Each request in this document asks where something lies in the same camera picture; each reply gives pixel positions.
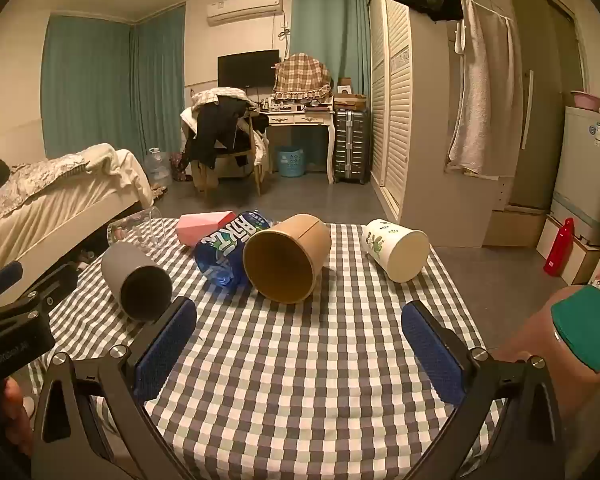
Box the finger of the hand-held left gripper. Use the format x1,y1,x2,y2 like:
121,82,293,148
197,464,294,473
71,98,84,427
0,262,80,318
0,261,25,306

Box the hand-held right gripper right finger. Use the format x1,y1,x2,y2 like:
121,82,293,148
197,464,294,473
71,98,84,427
401,301,566,480

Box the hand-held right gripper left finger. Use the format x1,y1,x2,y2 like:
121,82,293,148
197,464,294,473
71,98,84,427
31,296,198,480

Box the brown paper cup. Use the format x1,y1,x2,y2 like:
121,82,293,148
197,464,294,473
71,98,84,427
242,213,332,305

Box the grey cup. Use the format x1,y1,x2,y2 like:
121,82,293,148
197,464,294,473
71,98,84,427
101,241,174,323

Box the clear glass cup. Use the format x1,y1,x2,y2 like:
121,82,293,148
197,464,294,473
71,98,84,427
107,206,167,253

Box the white printed paper cup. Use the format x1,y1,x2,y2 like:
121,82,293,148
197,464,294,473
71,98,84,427
361,218,430,283

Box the person's left hand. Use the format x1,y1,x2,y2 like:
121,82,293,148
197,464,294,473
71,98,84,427
0,376,37,457

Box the bed with floral bedding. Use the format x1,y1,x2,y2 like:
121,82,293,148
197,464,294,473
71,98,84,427
0,142,154,306

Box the brown stool green top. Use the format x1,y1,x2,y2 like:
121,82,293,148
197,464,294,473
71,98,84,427
492,284,600,393

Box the blue plastic bottle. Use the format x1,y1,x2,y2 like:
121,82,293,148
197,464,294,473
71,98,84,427
195,209,281,289

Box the grey checkered tablecloth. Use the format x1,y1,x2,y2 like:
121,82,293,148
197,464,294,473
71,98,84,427
27,217,506,480

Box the pink box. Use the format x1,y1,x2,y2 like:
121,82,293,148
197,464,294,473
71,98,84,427
176,210,238,248

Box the clear water jug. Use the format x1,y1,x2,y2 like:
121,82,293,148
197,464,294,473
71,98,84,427
145,147,172,189

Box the red bottle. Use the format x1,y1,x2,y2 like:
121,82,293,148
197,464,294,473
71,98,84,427
544,218,576,276

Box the white storage box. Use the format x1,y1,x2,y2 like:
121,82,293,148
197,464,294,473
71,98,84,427
536,214,600,286

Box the teal curtain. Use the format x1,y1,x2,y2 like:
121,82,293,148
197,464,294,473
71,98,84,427
130,4,187,158
41,14,134,160
290,0,372,97

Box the wooden chair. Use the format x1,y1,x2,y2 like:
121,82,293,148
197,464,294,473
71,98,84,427
182,87,272,199

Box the dark ribbed suitcase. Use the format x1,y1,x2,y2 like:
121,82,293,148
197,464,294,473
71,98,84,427
333,108,371,185

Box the blue plastic basket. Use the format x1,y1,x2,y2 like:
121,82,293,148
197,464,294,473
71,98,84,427
276,146,305,178

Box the black jacket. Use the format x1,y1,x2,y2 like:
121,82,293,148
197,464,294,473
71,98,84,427
186,96,255,167

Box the small white fridge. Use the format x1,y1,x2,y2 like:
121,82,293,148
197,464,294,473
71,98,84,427
550,106,600,247

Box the white louvred wardrobe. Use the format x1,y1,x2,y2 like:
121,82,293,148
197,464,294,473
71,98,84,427
367,0,512,222

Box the cardboard box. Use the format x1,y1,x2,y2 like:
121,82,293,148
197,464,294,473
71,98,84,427
333,93,369,111

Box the white desk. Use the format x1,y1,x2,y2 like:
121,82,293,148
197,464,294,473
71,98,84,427
257,107,337,185

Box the white hanging towel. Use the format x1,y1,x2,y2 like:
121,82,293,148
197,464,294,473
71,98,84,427
447,0,515,177

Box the grey door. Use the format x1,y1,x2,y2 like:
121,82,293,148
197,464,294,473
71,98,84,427
500,0,589,211

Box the black television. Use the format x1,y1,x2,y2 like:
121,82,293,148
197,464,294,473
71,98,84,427
217,50,281,89

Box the pink basin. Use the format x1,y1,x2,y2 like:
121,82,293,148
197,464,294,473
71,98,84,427
570,91,600,111

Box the plaid cloth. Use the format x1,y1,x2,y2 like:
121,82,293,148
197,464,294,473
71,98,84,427
272,53,334,102

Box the white air conditioner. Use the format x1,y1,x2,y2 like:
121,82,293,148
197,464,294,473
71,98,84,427
205,0,285,28

